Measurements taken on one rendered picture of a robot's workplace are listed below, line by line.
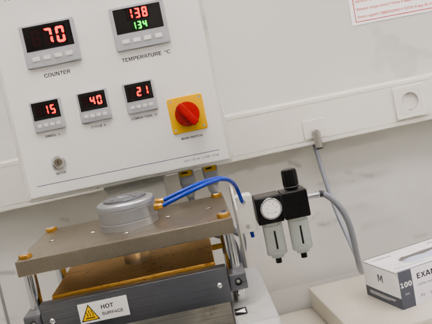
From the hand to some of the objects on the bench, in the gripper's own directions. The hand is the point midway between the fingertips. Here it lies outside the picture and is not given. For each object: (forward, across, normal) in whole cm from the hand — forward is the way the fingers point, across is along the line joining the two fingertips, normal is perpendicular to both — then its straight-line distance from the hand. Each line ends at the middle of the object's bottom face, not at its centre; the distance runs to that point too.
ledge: (+3, +51, -31) cm, 60 cm away
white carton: (-1, +48, -11) cm, 49 cm away
